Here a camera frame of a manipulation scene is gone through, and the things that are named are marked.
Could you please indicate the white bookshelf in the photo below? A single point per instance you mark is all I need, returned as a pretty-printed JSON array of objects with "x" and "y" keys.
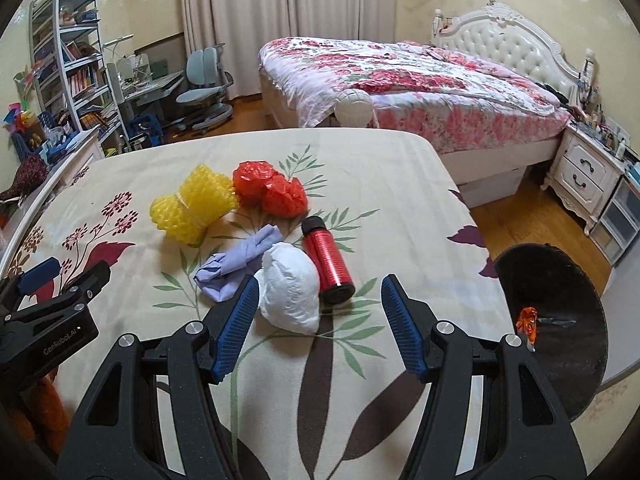
[{"x": 75, "y": 70}]

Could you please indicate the white plastic bag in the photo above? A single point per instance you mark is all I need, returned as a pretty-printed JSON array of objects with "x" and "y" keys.
[{"x": 290, "y": 285}]

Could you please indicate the orange plastic wrapper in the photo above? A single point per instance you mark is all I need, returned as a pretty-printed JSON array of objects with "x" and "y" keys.
[{"x": 528, "y": 322}]

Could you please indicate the blue-grey desk chair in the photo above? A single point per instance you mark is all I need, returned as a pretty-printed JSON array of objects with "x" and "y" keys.
[{"x": 205, "y": 92}]

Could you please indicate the floral tablecloth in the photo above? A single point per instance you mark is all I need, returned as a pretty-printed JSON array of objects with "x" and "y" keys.
[{"x": 375, "y": 185}]

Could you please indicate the pink floral quilt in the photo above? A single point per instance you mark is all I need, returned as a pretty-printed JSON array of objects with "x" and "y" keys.
[{"x": 400, "y": 85}]

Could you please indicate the dark clothing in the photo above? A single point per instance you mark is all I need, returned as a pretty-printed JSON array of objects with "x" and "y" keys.
[{"x": 552, "y": 92}]

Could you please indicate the cluster of toiletry bottles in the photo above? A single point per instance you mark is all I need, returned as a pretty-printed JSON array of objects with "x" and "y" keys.
[{"x": 600, "y": 125}]

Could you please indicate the white storage box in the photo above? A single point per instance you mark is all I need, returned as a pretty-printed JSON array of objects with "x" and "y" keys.
[{"x": 490, "y": 185}]

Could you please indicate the beige curtain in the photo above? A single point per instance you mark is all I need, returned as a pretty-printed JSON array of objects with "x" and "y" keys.
[
  {"x": 340, "y": 0},
  {"x": 235, "y": 25}
]

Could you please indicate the blue plastic basket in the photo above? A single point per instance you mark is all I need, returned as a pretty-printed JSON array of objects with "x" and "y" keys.
[{"x": 22, "y": 147}]

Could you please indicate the orange cloth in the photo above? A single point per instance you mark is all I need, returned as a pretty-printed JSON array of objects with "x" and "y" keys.
[{"x": 52, "y": 405}]

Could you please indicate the red plastic bag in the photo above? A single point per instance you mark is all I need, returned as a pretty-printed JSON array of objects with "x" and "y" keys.
[{"x": 270, "y": 187}]

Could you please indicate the plastic drawer unit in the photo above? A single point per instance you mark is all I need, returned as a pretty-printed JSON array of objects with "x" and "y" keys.
[{"x": 617, "y": 215}]

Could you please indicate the red bottle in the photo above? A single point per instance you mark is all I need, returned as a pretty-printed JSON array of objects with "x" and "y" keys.
[{"x": 327, "y": 260}]

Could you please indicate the light purple cloth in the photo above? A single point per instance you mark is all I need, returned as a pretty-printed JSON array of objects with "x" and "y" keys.
[{"x": 225, "y": 265}]

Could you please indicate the white wardrobe door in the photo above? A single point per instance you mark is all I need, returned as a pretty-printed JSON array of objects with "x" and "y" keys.
[{"x": 622, "y": 330}]

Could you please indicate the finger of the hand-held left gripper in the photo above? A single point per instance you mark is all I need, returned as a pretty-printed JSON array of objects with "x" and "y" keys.
[
  {"x": 85, "y": 285},
  {"x": 40, "y": 272}
]

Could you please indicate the yellow foam fruit net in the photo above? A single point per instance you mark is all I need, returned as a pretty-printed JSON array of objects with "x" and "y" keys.
[{"x": 200, "y": 200}]

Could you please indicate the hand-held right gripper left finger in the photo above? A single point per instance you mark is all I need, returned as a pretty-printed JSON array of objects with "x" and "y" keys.
[{"x": 235, "y": 330}]

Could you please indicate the colourful pinwheel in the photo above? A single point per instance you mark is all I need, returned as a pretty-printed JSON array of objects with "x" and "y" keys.
[{"x": 17, "y": 115}]

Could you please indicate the black trash bin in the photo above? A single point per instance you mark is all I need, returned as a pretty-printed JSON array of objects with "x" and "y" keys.
[{"x": 560, "y": 360}]

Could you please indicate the grey study desk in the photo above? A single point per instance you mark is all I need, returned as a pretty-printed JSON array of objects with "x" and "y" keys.
[{"x": 155, "y": 85}]

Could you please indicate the maroon knitted cloth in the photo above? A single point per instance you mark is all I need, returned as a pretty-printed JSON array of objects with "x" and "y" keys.
[{"x": 27, "y": 175}]

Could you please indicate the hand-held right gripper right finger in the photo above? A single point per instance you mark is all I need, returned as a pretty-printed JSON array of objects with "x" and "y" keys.
[{"x": 402, "y": 330}]

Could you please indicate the white desk lamp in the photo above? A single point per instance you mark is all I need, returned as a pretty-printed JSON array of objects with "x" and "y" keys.
[{"x": 117, "y": 42}]

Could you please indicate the white nightstand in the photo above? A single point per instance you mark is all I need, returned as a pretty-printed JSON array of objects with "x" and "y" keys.
[{"x": 580, "y": 170}]

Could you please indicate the white bed with tufted headboard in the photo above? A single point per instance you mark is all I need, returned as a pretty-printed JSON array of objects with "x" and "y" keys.
[{"x": 500, "y": 45}]

